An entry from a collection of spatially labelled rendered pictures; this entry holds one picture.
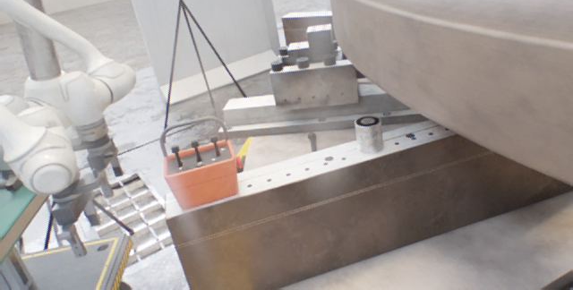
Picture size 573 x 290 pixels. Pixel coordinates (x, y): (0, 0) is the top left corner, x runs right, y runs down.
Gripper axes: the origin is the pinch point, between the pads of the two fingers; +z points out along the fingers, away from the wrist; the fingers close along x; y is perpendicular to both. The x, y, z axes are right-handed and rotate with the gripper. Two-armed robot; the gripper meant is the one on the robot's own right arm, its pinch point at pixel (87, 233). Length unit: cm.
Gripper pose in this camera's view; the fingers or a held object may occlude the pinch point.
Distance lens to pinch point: 140.4
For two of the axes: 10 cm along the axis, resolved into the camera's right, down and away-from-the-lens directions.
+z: 1.6, 8.9, 4.2
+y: -9.8, 1.9, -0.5
